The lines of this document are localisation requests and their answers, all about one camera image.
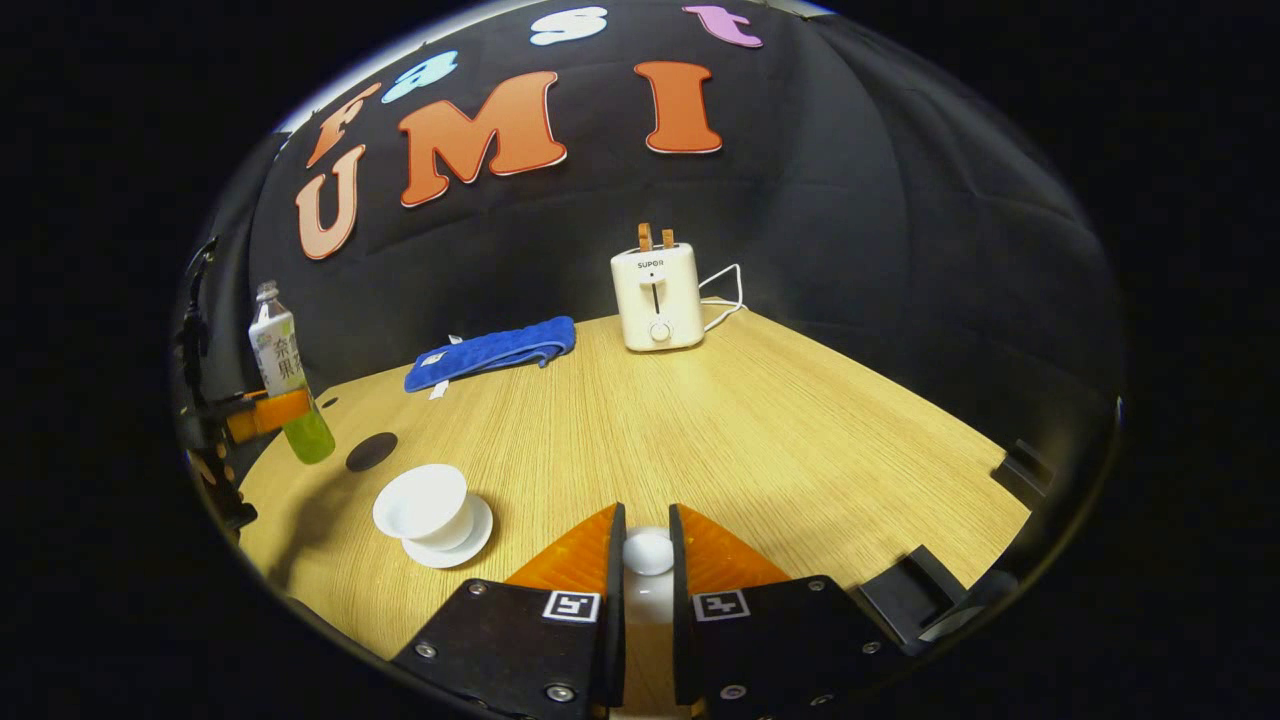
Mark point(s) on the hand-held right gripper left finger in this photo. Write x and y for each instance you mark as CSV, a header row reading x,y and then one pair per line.
x,y
614,600

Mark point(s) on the cream toaster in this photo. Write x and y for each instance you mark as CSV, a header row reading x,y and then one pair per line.
x,y
657,300

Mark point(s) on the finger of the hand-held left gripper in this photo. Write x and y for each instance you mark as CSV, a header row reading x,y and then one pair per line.
x,y
265,415

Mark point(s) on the blue towel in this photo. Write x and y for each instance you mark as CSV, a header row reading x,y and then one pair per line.
x,y
495,350

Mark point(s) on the white teacup lid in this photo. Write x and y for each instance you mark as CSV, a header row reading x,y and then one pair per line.
x,y
648,552

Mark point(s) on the black table edge bracket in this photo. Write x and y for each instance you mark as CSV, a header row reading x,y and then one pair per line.
x,y
1022,470
905,595

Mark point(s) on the white saucer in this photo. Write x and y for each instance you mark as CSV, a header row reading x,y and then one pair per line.
x,y
472,545

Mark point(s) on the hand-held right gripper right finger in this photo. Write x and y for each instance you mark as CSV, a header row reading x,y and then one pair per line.
x,y
680,600

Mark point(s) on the clear water bottle green drink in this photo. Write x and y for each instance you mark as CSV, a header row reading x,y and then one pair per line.
x,y
285,365

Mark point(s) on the dark round coaster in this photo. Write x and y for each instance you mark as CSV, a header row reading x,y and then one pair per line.
x,y
372,452

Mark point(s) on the white teacup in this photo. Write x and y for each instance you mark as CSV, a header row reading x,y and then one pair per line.
x,y
425,505

